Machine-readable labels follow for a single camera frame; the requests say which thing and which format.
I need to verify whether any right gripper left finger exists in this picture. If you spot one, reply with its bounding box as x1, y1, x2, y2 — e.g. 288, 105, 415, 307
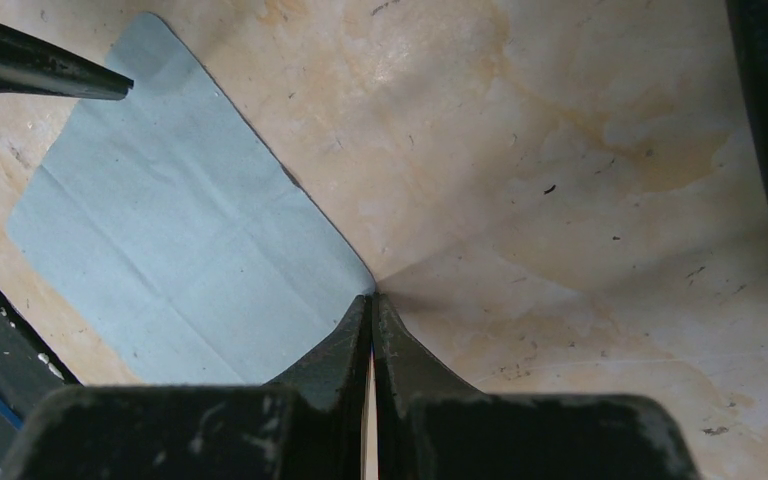
1, 296, 371, 479

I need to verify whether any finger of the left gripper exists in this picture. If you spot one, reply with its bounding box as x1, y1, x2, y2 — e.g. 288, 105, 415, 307
0, 23, 134, 101

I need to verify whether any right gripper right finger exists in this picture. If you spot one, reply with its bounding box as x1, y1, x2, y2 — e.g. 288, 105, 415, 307
371, 294, 699, 479

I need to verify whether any blue cleaning cloth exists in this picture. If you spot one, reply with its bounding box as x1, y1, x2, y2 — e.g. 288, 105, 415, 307
7, 13, 374, 384

